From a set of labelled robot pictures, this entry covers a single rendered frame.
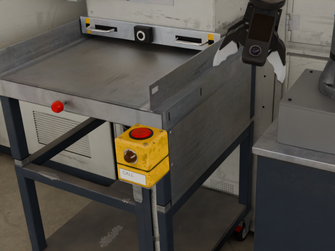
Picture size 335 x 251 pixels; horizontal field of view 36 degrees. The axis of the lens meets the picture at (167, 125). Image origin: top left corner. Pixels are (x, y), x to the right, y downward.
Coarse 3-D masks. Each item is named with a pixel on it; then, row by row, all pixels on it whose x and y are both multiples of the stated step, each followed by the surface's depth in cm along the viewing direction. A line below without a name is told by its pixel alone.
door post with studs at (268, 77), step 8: (264, 72) 180; (272, 72) 178; (264, 80) 181; (272, 80) 180; (264, 88) 182; (272, 88) 181; (264, 96) 184; (272, 96) 182; (264, 104) 185; (264, 112) 187; (264, 120) 188; (264, 128) 189
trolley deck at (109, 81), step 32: (32, 64) 159; (64, 64) 158; (96, 64) 156; (128, 64) 155; (160, 64) 154; (224, 64) 151; (32, 96) 145; (64, 96) 138; (96, 96) 134; (128, 96) 133; (192, 96) 135; (160, 128) 125
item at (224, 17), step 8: (216, 0) 151; (224, 0) 155; (232, 0) 160; (240, 0) 166; (248, 0) 172; (216, 8) 152; (224, 8) 157; (232, 8) 162; (240, 8) 167; (216, 16) 153; (224, 16) 158; (232, 16) 163; (240, 16) 168; (216, 24) 154; (224, 24) 159; (232, 24) 164
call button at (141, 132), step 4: (136, 128) 103; (140, 128) 103; (144, 128) 103; (132, 132) 103; (136, 132) 102; (140, 132) 102; (144, 132) 102; (148, 132) 102; (136, 136) 101; (140, 136) 101; (144, 136) 101
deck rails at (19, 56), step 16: (48, 32) 167; (64, 32) 173; (80, 32) 180; (16, 48) 156; (32, 48) 162; (48, 48) 168; (64, 48) 170; (208, 48) 145; (0, 64) 152; (16, 64) 157; (192, 64) 138; (208, 64) 147; (160, 80) 125; (176, 80) 132; (192, 80) 140; (160, 96) 127
